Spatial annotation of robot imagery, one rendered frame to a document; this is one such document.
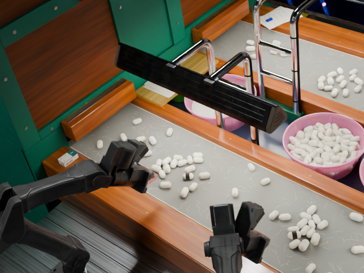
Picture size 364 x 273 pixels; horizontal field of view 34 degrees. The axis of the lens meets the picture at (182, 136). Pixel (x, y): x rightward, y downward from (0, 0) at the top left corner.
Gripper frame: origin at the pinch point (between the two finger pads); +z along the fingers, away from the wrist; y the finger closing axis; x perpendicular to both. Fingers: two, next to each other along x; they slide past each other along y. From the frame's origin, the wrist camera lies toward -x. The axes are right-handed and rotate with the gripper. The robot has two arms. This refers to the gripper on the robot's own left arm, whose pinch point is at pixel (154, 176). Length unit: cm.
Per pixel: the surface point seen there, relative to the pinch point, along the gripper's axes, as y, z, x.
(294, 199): -32.9, 26.3, -6.8
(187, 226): -15.0, 3.2, 9.4
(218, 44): 43, 68, -42
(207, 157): 1.3, 25.7, -6.4
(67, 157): 38.0, -0.1, 9.4
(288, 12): 29, 90, -64
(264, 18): 35, 83, -58
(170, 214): -7.6, 3.7, 8.9
